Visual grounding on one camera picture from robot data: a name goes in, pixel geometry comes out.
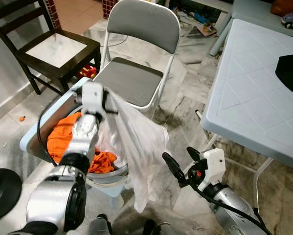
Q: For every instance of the red toy truck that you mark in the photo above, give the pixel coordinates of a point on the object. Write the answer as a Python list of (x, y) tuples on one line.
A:
[(87, 72)]

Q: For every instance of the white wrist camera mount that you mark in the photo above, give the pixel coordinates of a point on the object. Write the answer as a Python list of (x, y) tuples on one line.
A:
[(93, 98), (214, 166)]

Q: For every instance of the white shirt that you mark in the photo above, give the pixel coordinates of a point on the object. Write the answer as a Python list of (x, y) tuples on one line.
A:
[(141, 147)]

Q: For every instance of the orange garment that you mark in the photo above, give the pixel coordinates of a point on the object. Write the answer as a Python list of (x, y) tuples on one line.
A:
[(60, 139)]

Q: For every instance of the light blue plastic stool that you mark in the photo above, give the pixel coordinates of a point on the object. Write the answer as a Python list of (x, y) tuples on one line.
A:
[(43, 127)]

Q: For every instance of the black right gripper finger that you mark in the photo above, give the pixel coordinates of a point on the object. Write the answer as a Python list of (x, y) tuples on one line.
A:
[(193, 153), (173, 166)]

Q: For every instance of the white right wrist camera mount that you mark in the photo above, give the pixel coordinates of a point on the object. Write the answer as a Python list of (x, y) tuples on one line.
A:
[(214, 166)]

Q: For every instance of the large light blue plastic table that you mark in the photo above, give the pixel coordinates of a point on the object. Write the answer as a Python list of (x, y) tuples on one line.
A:
[(254, 98)]

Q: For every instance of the grey folding chair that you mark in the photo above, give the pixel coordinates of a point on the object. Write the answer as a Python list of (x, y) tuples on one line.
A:
[(141, 24)]

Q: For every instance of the black garment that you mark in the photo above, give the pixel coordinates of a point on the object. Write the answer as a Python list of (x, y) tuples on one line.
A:
[(290, 76)]

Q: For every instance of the small light blue table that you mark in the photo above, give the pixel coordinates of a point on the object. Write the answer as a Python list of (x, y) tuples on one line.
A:
[(254, 14)]

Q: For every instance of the black round disc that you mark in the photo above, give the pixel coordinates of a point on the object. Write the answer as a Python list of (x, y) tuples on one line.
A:
[(3, 193)]

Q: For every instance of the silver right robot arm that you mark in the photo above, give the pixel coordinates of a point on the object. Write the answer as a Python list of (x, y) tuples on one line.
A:
[(229, 205)]

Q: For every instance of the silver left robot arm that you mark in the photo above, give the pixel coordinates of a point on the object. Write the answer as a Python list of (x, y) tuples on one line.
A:
[(58, 205)]

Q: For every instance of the metal laundry bowl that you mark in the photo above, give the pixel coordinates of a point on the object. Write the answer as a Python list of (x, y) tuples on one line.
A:
[(112, 176)]

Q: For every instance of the grey right robot leg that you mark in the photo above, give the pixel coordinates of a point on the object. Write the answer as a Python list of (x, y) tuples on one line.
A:
[(158, 229)]

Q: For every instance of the dark wooden chair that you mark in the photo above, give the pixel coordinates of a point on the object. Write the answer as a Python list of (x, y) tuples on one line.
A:
[(58, 72)]

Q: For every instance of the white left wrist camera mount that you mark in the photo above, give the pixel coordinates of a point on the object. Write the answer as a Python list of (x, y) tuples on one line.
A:
[(93, 98)]

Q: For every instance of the small orange floor scrap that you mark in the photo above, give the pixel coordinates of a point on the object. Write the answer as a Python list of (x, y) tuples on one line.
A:
[(21, 118)]

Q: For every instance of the orange bag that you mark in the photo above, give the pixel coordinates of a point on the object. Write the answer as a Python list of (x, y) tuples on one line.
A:
[(288, 6)]

